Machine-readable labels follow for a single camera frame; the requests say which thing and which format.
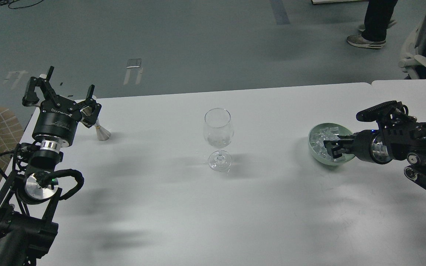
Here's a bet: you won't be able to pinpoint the steel double jigger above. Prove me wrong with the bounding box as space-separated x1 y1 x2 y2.
81 106 111 141

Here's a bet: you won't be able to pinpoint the clear ice cubes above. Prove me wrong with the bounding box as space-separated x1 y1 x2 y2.
310 126 345 162

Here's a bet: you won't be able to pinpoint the clear wine glass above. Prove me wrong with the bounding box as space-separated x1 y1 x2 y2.
203 108 234 172

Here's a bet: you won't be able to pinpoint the metal floor plate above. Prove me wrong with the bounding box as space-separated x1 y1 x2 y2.
126 58 142 69

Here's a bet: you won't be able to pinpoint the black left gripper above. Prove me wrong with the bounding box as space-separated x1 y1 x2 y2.
22 66 102 147

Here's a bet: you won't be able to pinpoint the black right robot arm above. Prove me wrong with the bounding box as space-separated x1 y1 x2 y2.
324 100 426 190

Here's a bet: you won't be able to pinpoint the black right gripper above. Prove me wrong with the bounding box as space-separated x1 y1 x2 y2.
329 130 392 165

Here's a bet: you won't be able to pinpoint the person in dark clothes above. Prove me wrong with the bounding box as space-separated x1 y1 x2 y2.
346 0 398 50

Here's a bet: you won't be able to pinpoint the green bowl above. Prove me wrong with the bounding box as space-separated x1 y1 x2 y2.
309 123 352 166

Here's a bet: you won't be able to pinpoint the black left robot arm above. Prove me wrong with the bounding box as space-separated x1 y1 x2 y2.
0 66 102 266

